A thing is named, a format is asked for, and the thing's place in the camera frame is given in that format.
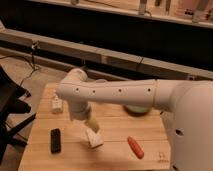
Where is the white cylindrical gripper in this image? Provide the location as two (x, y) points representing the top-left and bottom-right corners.
(69, 102), (100, 133)

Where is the black eraser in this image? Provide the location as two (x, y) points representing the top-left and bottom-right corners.
(50, 129), (61, 154)

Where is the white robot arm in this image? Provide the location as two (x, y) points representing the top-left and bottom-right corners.
(56, 68), (213, 171)

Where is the white rectangular block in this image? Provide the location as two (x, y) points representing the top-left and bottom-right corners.
(86, 129), (104, 148)

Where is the small white bottle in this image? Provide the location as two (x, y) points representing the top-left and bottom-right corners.
(52, 95), (63, 114)

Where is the green bowl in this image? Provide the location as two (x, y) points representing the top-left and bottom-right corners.
(124, 105), (149, 116)

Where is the orange carrot toy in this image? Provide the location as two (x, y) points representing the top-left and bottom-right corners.
(127, 137), (144, 159)

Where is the black office chair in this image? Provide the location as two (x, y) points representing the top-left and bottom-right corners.
(0, 65), (35, 163)

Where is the black floor cable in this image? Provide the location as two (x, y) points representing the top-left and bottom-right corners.
(0, 41), (41, 88)

